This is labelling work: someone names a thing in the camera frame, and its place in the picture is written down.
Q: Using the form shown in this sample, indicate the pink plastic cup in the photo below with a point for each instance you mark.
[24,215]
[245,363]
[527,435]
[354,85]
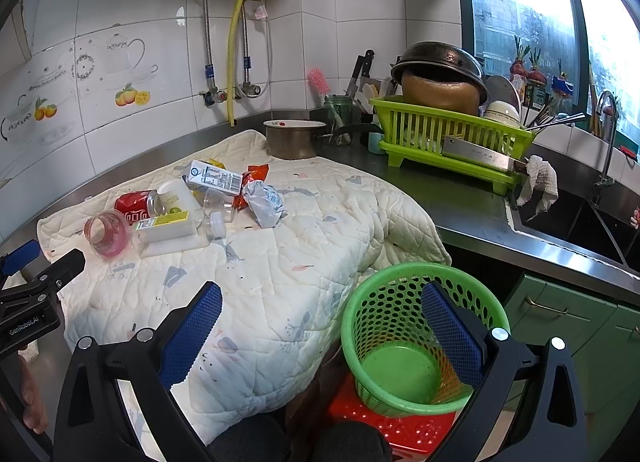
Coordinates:
[108,234]

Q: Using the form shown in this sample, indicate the person's left hand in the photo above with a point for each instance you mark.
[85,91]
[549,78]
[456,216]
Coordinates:
[35,414]

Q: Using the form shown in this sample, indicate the white blue milk carton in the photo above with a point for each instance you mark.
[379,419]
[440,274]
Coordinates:
[202,176]

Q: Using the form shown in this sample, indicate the yellow plastic wrapper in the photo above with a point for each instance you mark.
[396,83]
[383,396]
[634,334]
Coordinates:
[216,163]

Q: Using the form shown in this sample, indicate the dark upturned wok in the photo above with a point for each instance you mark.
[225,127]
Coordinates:
[441,62]

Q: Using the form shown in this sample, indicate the clear plastic cup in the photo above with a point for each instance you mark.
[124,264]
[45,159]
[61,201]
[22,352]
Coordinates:
[218,213]

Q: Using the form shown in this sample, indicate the white bowl in rack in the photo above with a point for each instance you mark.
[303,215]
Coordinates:
[503,113]

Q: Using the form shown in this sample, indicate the white quilted cloth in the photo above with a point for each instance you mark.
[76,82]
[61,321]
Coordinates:
[284,288]

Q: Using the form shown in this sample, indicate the black knife handles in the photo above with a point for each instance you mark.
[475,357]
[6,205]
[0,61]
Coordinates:
[361,70]

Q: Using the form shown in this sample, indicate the steel kitchen sink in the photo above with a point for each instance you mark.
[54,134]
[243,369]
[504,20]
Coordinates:
[576,222]

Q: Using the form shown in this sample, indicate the brown upturned bowl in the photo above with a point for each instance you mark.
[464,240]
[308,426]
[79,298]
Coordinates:
[453,96]

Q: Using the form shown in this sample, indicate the green plastic mesh basket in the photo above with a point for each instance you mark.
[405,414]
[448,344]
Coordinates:
[394,355]

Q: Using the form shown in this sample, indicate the lime green dish rack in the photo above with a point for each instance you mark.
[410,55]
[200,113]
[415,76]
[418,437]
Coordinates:
[416,133]

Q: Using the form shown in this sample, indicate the steel cleaver knife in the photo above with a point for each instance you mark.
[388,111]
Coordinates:
[456,148]

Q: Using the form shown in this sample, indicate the green utensil holder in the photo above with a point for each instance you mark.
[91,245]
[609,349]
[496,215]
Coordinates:
[339,109]

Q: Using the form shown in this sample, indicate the steel pot with lid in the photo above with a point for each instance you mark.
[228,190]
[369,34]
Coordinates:
[291,139]

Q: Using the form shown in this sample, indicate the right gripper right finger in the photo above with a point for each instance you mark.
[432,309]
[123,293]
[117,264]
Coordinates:
[549,423]

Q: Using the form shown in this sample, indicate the orange snack wrapper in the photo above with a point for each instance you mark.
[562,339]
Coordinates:
[252,174]

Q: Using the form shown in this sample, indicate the white dish rag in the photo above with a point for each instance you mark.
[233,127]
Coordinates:
[540,176]

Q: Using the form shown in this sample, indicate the steel sink faucet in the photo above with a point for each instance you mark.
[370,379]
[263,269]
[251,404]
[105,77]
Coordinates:
[606,116]

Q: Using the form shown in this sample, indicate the white plastic bag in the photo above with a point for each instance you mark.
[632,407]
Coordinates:
[265,202]

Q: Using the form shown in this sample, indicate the red cola can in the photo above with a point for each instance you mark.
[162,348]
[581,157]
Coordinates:
[135,205]

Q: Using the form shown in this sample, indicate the yellow label juice bottle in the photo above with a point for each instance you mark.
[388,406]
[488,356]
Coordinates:
[165,227]

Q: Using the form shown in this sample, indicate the red plastic stool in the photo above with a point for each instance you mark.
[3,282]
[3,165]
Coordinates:
[413,438]

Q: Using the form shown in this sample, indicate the teal cup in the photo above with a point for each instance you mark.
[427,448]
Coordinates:
[374,141]

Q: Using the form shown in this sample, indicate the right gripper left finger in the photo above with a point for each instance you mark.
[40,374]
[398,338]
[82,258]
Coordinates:
[92,423]

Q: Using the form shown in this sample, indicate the pink dish brush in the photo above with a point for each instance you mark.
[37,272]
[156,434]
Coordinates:
[318,82]

